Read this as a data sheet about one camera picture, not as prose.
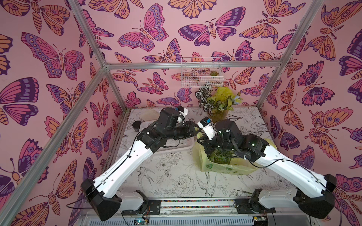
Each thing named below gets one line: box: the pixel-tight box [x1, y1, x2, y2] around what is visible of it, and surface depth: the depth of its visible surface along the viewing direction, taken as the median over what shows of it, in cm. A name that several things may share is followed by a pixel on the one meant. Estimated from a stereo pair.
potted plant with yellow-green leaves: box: [194, 85, 243, 123], surface depth 99 cm
